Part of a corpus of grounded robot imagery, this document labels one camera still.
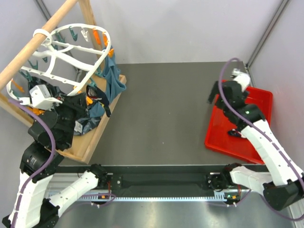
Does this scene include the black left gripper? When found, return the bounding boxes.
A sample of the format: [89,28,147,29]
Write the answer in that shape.
[48,92,89,148]

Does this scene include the navy sock with yellow tag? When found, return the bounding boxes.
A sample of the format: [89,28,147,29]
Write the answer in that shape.
[228,129,246,139]

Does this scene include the teal blue garment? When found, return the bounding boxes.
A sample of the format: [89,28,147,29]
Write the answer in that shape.
[89,48,126,118]

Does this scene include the white round clip hanger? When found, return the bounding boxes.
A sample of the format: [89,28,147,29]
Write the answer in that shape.
[17,23,112,96]

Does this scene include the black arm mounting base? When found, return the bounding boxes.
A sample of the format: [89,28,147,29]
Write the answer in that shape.
[54,163,251,207]

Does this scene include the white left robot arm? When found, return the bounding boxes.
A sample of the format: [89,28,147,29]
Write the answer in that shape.
[2,93,108,228]

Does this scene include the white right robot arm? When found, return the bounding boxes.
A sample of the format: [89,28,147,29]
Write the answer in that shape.
[205,80,304,211]

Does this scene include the dark leaf-print shorts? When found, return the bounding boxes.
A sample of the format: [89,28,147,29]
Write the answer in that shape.
[16,78,103,136]

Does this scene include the red plastic bin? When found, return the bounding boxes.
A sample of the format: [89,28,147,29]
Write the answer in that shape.
[205,86,273,164]

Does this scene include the wooden round rod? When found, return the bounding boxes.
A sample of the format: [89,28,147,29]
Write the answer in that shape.
[0,0,78,90]

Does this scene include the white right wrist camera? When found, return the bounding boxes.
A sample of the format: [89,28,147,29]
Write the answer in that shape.
[231,68,251,92]

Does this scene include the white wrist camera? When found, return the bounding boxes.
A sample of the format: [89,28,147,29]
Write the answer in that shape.
[19,85,63,110]
[231,68,251,92]

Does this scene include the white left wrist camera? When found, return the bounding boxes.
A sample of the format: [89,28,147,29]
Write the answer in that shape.
[19,85,63,110]

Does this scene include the wooden rack frame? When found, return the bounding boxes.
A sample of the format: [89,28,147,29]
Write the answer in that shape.
[0,0,126,163]

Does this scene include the aluminium rail frame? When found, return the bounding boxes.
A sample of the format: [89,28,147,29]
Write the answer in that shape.
[38,171,299,228]

